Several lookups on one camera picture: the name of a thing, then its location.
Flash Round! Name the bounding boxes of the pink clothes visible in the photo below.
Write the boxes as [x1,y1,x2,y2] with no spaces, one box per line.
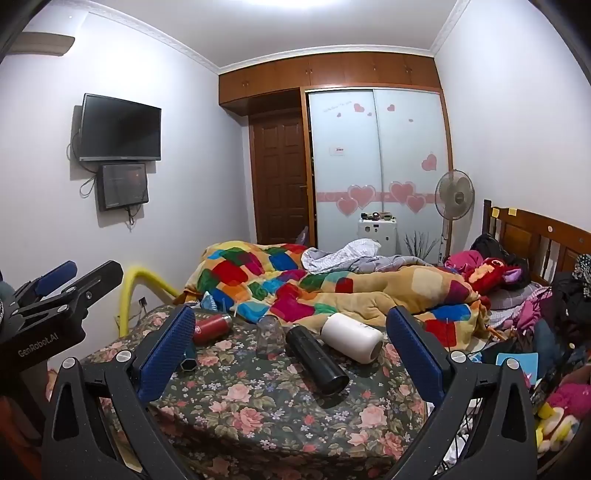
[489,281,551,334]

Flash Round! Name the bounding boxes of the colourful patchwork blanket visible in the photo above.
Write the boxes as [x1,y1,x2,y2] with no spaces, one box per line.
[182,240,492,347]

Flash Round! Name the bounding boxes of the red thermos cup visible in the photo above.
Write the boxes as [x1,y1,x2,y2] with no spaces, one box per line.
[193,313,234,346]

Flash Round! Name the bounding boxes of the standing fan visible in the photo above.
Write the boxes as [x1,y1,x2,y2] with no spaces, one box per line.
[435,170,475,265]

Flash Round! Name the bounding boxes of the black wall television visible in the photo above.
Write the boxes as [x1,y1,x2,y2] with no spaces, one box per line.
[76,93,162,162]

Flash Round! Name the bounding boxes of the wooden wardrobe with sliding doors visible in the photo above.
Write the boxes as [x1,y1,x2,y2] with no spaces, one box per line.
[218,52,455,259]

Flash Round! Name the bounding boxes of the wooden headboard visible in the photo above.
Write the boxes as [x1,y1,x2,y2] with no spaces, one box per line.
[482,199,591,287]

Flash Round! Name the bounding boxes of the yellow padded pipe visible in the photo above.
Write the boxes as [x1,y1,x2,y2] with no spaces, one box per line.
[119,264,181,337]

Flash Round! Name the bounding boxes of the pile of dark clothes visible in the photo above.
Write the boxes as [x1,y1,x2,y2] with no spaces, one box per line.
[549,254,591,352]

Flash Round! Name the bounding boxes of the grey white cloth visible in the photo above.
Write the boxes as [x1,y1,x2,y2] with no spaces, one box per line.
[302,239,430,278]

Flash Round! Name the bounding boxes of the yellow pink plush toy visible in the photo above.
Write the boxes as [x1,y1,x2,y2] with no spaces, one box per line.
[536,374,588,457]

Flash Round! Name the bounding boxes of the black bag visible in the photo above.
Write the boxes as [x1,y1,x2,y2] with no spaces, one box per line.
[471,233,509,259]

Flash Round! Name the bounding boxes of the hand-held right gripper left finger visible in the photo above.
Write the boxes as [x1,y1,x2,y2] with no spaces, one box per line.
[39,305,199,480]

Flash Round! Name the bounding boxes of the red plush toy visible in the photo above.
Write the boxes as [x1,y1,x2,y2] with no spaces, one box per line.
[464,257,529,295]

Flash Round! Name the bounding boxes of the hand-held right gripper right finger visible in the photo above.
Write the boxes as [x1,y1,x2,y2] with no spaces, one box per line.
[382,306,540,480]

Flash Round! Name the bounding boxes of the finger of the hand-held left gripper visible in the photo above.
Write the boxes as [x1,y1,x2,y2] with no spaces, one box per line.
[13,261,78,304]
[18,260,124,320]

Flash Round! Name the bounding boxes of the blue folder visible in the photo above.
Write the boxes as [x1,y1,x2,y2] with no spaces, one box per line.
[496,353,540,384]

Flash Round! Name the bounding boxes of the clear glass cup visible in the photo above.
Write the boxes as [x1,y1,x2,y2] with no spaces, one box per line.
[256,316,283,360]

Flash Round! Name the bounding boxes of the black thermos cup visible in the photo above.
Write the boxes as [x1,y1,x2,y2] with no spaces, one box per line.
[285,324,350,396]

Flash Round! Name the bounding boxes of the dark blue bottle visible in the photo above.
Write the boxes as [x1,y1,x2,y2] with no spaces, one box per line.
[179,339,200,374]

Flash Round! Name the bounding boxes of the brown wooden door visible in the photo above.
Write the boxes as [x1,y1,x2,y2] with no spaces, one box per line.
[249,113,309,245]

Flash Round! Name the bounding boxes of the small white cabinet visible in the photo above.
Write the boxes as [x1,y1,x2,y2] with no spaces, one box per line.
[358,217,398,256]

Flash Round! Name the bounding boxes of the dried plant bunch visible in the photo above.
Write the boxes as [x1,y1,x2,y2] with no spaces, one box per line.
[404,231,441,265]

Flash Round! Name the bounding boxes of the floral bed sheet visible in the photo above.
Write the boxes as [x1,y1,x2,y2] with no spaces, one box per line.
[78,302,444,480]

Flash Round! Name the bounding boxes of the small wall monitor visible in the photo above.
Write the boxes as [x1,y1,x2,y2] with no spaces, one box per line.
[96,161,150,212]

